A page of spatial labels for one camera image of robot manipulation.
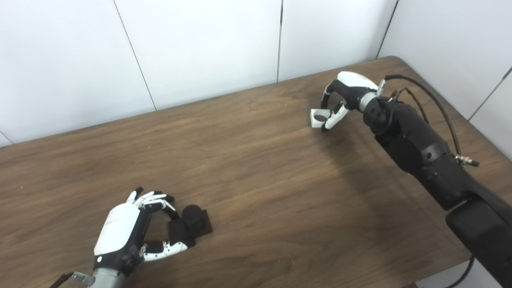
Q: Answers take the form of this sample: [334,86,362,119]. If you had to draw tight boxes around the white square piece with hole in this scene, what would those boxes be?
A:
[310,108,332,129]

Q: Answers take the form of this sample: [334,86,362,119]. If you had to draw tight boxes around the black peg with square base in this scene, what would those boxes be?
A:
[166,204,213,248]

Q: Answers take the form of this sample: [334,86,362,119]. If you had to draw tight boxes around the white and black left hand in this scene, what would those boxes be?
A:
[93,187,189,276]

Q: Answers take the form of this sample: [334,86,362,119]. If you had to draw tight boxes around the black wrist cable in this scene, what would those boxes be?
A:
[50,272,94,288]
[378,74,480,288]

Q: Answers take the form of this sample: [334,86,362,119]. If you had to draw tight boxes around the white and black right hand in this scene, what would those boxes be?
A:
[320,71,380,132]

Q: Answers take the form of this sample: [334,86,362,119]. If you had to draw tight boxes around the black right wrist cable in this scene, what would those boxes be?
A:
[378,74,480,288]

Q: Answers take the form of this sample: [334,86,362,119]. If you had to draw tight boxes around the thin black wrist wire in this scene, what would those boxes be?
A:
[390,88,430,124]

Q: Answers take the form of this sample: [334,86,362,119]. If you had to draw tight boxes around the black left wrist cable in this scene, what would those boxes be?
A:
[50,272,94,288]

